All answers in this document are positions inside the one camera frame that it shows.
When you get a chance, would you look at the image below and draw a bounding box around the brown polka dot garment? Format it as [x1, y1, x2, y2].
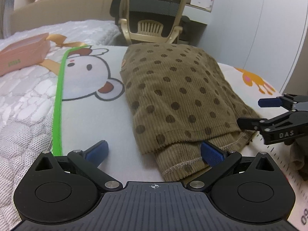
[120, 43, 257, 182]

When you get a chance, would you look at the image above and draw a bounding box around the white cartoon play mat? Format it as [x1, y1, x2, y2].
[53, 45, 307, 230]

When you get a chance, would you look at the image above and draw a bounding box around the white quilted mattress cover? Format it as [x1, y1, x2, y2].
[1, 20, 120, 230]

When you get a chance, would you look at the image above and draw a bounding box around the pink flat box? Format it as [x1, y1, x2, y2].
[0, 33, 50, 76]

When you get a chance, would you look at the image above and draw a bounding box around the beige mesh office chair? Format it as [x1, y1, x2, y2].
[110, 0, 187, 45]

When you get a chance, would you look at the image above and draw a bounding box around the beige bed headboard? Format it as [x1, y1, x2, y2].
[10, 0, 114, 34]

